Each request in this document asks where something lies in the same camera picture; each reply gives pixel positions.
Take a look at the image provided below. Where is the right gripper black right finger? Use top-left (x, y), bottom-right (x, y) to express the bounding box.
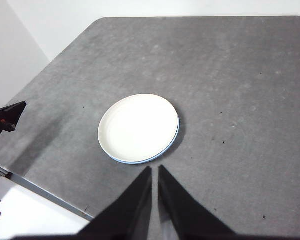
top-left (158, 165), bottom-right (300, 240)

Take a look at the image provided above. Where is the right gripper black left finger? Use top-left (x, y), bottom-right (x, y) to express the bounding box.
top-left (9, 166), bottom-right (153, 240)

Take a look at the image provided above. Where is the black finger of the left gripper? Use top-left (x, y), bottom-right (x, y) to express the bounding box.
top-left (0, 101), bottom-right (28, 125)

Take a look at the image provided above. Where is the blue round plate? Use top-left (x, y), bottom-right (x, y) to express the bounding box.
top-left (109, 116), bottom-right (181, 166)

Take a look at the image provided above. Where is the white round plate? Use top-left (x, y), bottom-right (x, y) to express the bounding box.
top-left (97, 93), bottom-right (180, 163)

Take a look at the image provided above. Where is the silver aluminium frame rail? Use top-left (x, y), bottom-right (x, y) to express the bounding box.
top-left (0, 163), bottom-right (15, 181)

